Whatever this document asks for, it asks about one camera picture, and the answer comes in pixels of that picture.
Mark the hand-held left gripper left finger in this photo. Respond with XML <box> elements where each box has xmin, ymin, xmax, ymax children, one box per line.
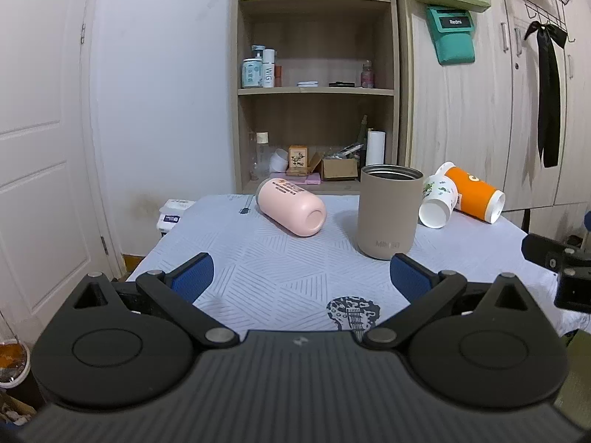
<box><xmin>51</xmin><ymin>253</ymin><xmax>239</xmax><ymax>350</ymax></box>

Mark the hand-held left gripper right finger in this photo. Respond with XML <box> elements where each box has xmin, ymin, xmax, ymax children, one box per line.
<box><xmin>362</xmin><ymin>253</ymin><xmax>552</xmax><ymax>350</ymax></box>

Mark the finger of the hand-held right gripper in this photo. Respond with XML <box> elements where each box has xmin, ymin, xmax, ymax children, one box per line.
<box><xmin>521</xmin><ymin>233</ymin><xmax>591</xmax><ymax>269</ymax></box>

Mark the pink cup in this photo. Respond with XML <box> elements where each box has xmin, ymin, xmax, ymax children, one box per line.
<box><xmin>256</xmin><ymin>178</ymin><xmax>328</xmax><ymax>238</ymax></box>

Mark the tan metal cup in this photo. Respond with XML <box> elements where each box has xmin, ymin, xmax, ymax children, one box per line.
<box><xmin>356</xmin><ymin>164</ymin><xmax>424</xmax><ymax>260</ymax></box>

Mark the white floral paper cup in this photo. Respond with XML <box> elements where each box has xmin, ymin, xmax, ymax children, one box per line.
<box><xmin>419</xmin><ymin>174</ymin><xmax>459</xmax><ymax>229</ymax></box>

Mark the orange paper cup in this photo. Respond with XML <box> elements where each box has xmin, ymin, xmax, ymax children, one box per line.
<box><xmin>444</xmin><ymin>161</ymin><xmax>506</xmax><ymax>225</ymax></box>

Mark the blue label tissue pack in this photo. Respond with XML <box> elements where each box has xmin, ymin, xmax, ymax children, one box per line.
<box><xmin>156</xmin><ymin>212</ymin><xmax>186</xmax><ymax>233</ymax></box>

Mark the grey patterned tablecloth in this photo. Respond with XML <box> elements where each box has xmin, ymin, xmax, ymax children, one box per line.
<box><xmin>126</xmin><ymin>193</ymin><xmax>591</xmax><ymax>339</ymax></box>

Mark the cardboard box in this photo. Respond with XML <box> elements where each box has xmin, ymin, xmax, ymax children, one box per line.
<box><xmin>321</xmin><ymin>157</ymin><xmax>360</xmax><ymax>181</ymax></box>

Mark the white paper roll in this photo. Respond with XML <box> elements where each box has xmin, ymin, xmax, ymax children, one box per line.
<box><xmin>366</xmin><ymin>130</ymin><xmax>387</xmax><ymax>167</ymax></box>

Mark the clear bottle with cork cap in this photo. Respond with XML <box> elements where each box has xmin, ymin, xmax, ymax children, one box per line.
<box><xmin>249</xmin><ymin>131</ymin><xmax>271</xmax><ymax>182</ymax></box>

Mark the black ribbon bow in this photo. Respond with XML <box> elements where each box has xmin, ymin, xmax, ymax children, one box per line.
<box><xmin>524</xmin><ymin>21</ymin><xmax>569</xmax><ymax>169</ymax></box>

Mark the wooden wardrobe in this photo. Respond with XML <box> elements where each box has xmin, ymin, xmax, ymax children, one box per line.
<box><xmin>394</xmin><ymin>0</ymin><xmax>591</xmax><ymax>217</ymax></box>

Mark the floral printed box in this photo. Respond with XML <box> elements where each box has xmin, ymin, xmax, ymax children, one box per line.
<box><xmin>288</xmin><ymin>145</ymin><xmax>310</xmax><ymax>175</ymax></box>

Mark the white bowl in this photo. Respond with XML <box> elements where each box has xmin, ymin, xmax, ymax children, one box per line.
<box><xmin>0</xmin><ymin>339</ymin><xmax>31</xmax><ymax>389</ymax></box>

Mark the white tube bottle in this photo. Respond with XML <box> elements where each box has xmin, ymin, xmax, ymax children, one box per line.
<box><xmin>262</xmin><ymin>49</ymin><xmax>277</xmax><ymax>89</ymax></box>

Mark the teal pouch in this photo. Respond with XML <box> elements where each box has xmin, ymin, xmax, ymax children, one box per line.
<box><xmin>425</xmin><ymin>4</ymin><xmax>476</xmax><ymax>66</ymax></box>

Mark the white door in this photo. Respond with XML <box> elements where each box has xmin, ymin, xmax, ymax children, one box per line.
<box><xmin>0</xmin><ymin>0</ymin><xmax>126</xmax><ymax>349</ymax></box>

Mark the wooden shelf unit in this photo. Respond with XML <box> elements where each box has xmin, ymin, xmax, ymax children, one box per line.
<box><xmin>232</xmin><ymin>0</ymin><xmax>402</xmax><ymax>195</ymax></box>

